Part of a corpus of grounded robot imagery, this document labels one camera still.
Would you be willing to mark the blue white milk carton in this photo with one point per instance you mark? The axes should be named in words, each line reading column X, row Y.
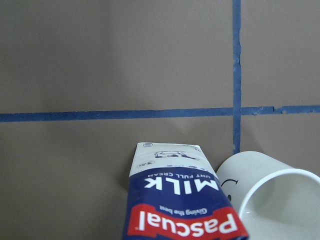
column 174, row 194

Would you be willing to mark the white smiley mug black handle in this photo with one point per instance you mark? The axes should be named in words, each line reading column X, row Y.
column 275, row 201

